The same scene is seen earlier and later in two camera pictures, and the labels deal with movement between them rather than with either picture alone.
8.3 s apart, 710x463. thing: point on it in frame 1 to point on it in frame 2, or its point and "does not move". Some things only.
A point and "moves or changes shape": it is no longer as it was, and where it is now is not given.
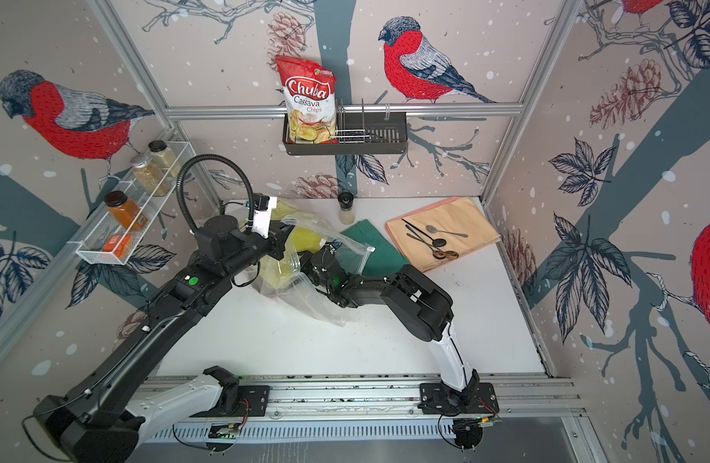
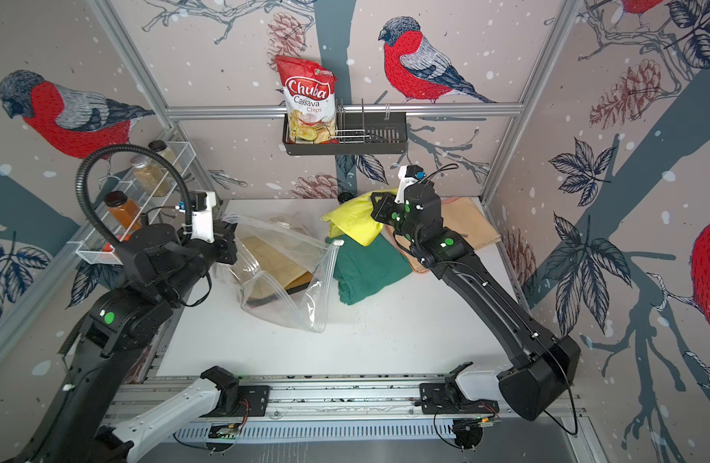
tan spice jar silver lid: x=150 y=176 does not move
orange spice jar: x=125 y=210 does not move
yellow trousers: x=277 y=272 to x=353 y=218
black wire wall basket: x=356 y=134 does not move
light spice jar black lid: x=164 y=157 does not move
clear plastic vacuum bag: x=287 y=281 moves or changes shape
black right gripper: x=305 y=261 to x=380 y=208
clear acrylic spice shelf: x=140 y=197 does not move
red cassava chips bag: x=310 y=100 does not move
